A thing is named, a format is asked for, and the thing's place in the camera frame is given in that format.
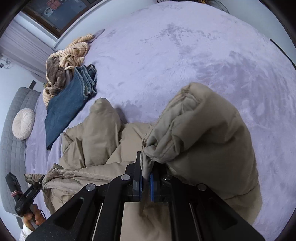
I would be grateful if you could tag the grey quilted headboard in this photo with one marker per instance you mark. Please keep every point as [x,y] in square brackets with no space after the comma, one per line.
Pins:
[12,149]

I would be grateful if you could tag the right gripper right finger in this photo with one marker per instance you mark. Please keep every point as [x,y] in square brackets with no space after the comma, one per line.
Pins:
[197,212]

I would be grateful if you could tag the dark framed window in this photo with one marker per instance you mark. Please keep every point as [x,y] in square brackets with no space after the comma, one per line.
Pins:
[57,16]

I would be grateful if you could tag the beige puffer jacket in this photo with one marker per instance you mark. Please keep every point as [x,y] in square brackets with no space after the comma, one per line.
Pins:
[200,136]

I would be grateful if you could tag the standing fan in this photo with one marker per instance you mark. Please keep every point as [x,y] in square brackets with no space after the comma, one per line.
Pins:
[218,5]

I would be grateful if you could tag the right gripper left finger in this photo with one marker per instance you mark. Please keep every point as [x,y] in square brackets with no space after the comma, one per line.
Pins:
[95,212]

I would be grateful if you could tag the person's left hand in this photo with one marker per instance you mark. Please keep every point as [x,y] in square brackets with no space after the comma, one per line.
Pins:
[34,218]

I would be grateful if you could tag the folded blue jeans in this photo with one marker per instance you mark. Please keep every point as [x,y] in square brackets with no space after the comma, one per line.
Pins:
[63,108]

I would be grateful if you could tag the round white cushion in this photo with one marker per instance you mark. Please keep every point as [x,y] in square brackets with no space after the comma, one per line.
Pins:
[23,123]

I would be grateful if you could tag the lavender fleece blanket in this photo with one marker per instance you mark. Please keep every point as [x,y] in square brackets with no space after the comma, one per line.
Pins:
[143,60]

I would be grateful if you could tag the brown and striped clothes pile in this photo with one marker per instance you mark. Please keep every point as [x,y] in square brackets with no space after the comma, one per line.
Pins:
[61,64]

